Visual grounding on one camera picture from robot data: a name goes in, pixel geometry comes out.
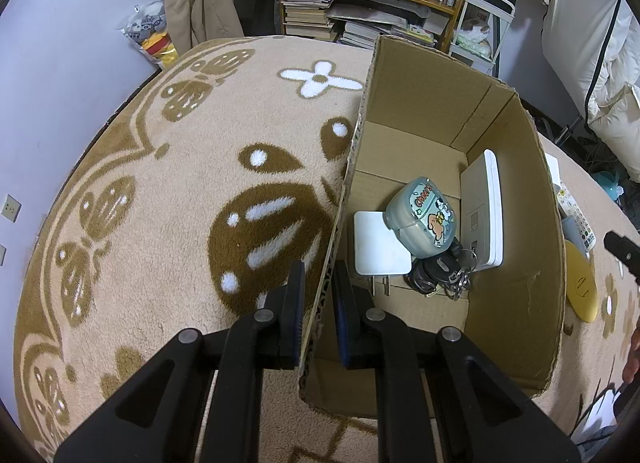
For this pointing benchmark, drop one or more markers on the person's right hand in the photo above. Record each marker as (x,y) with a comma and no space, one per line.
(632,358)

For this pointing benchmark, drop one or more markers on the printed cardboard box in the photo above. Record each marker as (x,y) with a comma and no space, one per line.
(515,243)

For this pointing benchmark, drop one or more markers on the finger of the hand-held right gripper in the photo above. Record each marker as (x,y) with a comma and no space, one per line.
(625,250)

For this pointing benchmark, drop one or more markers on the key bunch with black fob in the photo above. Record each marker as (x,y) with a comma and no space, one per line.
(430,275)

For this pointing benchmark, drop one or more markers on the beige floral rug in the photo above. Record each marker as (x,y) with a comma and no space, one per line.
(175,193)

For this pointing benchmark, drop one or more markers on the white square charger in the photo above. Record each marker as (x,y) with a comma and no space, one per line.
(377,243)

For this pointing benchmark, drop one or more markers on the pile of pastel packets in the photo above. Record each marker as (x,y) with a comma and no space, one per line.
(472,43)

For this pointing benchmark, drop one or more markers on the white remote control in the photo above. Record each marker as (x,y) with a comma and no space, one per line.
(575,218)

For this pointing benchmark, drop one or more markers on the stack of books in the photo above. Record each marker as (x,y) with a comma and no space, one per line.
(305,13)

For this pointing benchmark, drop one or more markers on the white utility cart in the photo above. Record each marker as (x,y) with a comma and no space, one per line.
(500,0)

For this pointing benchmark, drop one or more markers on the teal plastic object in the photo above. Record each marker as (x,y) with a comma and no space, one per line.
(607,185)

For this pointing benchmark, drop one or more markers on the bag of plush toys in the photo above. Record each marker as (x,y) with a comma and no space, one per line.
(150,33)

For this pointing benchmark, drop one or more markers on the wall outlet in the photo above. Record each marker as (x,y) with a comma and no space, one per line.
(10,208)
(2,255)

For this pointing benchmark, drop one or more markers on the yellow oval case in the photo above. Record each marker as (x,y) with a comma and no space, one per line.
(580,288)

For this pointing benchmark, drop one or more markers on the white paper sheet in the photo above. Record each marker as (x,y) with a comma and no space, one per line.
(600,413)

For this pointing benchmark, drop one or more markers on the cartoon print earbud case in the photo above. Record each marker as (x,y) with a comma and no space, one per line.
(425,218)

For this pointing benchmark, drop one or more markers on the black metal stand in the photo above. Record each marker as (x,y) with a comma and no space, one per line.
(567,130)

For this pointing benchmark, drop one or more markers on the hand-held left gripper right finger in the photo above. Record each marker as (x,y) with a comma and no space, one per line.
(344,323)

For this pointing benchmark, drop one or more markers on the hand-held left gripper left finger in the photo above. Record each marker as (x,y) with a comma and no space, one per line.
(295,313)

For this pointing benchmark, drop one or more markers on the white device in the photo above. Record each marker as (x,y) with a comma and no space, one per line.
(480,213)

